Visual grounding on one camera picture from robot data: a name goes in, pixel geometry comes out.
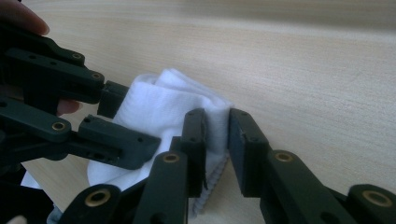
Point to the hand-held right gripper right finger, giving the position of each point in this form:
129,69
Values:
249,155

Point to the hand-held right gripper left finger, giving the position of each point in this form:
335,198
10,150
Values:
193,149

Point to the white sock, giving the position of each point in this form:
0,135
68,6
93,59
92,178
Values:
155,102

